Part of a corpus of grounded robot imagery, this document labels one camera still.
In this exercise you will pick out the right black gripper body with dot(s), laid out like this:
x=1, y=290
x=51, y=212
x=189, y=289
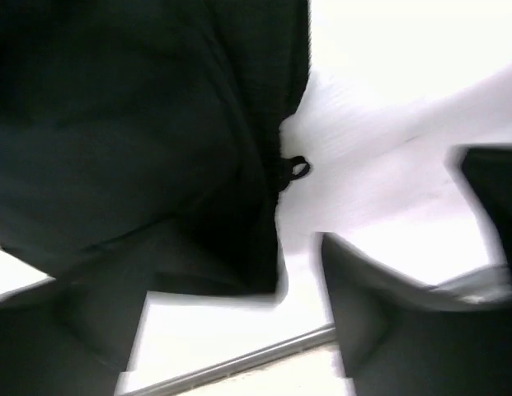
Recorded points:
x=488, y=171

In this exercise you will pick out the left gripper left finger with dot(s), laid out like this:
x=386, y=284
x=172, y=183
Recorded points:
x=75, y=340

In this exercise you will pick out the black shorts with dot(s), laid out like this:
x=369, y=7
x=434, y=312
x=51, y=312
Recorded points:
x=149, y=130

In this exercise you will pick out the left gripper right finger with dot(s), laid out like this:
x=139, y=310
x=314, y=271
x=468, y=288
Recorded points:
x=397, y=337

